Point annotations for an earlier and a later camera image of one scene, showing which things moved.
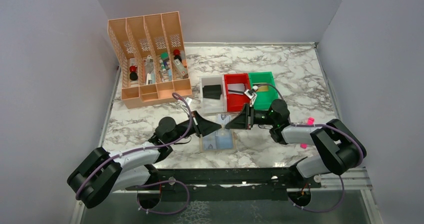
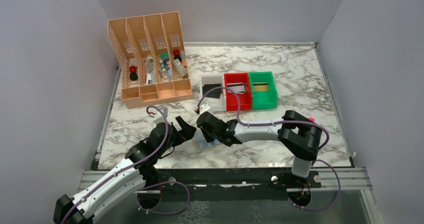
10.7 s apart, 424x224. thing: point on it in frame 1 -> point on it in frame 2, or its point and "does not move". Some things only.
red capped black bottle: [133, 75] does not move
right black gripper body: [261, 117] -> [212, 136]
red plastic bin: [235, 102] does not move
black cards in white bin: [212, 91] does not move
